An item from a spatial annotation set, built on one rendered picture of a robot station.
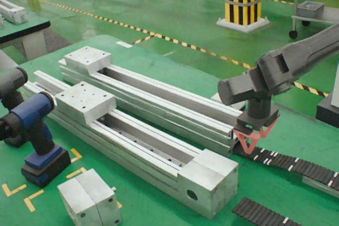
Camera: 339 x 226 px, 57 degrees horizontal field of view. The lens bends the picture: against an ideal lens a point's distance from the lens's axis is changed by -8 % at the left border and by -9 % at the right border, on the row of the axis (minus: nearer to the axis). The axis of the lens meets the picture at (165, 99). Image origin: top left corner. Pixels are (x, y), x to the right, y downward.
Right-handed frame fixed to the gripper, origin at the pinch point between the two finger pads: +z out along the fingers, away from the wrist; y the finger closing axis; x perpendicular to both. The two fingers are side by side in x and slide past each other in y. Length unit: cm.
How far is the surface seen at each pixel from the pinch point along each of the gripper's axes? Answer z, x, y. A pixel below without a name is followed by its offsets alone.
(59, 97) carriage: -8, -51, 24
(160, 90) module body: -2.6, -35.3, -2.1
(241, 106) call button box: 1.6, -13.6, -14.6
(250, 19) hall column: 70, -164, -280
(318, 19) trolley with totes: 55, -80, -281
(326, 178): 0.9, 19.9, 1.0
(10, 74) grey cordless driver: -17, -61, 33
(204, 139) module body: 1.4, -12.8, 5.0
